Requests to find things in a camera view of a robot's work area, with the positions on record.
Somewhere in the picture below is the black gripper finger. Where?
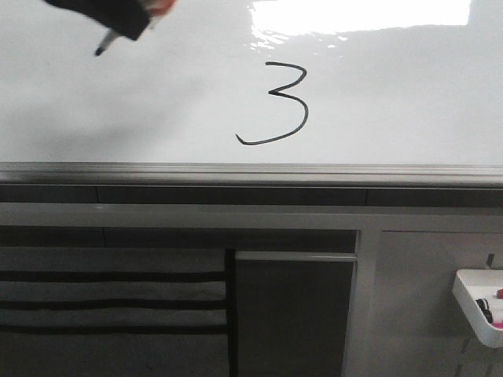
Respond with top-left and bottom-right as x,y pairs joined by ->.
46,0 -> 150,40

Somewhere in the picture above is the white black-tipped whiteboard marker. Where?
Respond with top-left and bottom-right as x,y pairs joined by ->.
94,28 -> 138,57

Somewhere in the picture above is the white glossy whiteboard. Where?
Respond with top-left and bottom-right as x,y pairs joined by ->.
1,1 -> 502,188

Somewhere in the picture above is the dark grey panel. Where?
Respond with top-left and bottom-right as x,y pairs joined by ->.
237,251 -> 357,376

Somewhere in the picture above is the white plastic marker tray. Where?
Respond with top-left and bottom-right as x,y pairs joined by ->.
453,269 -> 502,348

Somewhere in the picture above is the black capped marker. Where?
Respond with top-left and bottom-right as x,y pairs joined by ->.
475,298 -> 494,324

